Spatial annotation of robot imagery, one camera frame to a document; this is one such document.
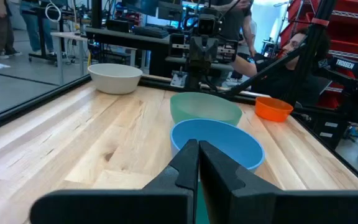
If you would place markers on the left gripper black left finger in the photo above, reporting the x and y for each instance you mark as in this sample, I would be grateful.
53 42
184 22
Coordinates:
154 205

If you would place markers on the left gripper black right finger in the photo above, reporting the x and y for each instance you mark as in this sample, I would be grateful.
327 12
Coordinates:
259 208

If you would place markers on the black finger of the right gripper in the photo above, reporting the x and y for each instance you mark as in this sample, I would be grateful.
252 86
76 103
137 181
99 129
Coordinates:
210 51
196 51

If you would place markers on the teal bowl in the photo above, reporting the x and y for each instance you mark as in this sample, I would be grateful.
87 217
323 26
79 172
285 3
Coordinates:
201 205

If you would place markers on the white bowl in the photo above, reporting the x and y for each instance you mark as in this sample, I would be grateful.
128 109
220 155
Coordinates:
115 79

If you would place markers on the blue bowl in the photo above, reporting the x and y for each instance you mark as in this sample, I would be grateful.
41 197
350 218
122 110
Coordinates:
228 143

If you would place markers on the orange bowl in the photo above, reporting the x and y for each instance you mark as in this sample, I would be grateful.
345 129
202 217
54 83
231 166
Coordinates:
272 110

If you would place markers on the black Trossen-labelled robot arm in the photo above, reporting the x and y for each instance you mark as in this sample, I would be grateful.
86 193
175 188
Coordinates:
345 63

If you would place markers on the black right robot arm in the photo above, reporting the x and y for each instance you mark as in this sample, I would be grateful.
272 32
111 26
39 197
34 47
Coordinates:
194 79

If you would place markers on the black keyboard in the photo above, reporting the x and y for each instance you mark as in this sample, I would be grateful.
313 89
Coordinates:
151 32

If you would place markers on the black monitor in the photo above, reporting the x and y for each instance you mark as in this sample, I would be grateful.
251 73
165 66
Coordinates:
169 11

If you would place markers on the light green bowl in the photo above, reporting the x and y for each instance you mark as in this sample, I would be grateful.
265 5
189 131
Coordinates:
204 107

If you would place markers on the dark desk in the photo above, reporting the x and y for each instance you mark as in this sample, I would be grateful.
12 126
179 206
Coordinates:
120 37

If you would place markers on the black cabinet with white labels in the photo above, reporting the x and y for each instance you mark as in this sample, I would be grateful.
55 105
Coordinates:
328 129

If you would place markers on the white table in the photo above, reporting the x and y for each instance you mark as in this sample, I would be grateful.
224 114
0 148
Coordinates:
68 35

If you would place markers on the black rolling stand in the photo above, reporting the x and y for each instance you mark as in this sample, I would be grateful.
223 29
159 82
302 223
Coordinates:
41 37

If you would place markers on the red storage bin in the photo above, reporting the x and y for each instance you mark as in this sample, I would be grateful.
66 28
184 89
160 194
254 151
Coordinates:
350 42
356 4

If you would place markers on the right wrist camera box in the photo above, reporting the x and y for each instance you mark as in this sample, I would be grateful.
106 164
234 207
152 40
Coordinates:
208 25

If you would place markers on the black diagonal frame strut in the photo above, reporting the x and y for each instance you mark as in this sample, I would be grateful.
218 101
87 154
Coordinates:
266 70

